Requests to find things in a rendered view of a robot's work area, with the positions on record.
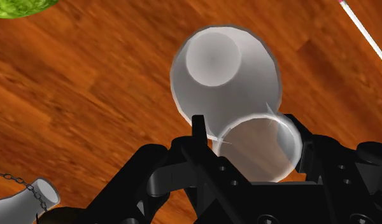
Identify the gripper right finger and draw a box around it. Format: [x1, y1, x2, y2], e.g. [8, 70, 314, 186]
[284, 113, 382, 224]

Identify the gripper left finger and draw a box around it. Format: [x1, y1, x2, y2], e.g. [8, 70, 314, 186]
[75, 115, 252, 224]

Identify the white mug with handle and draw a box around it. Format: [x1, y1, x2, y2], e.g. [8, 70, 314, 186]
[169, 24, 304, 184]

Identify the dark brown round object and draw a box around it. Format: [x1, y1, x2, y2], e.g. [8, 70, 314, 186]
[38, 206, 86, 224]

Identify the white pencil with pink tip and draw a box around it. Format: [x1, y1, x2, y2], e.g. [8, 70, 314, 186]
[337, 0, 382, 69]

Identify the green leafy lettuce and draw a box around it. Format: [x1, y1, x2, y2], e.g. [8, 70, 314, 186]
[0, 0, 59, 19]

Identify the grey bottle with chain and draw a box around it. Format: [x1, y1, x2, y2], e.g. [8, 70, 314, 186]
[0, 172, 61, 224]

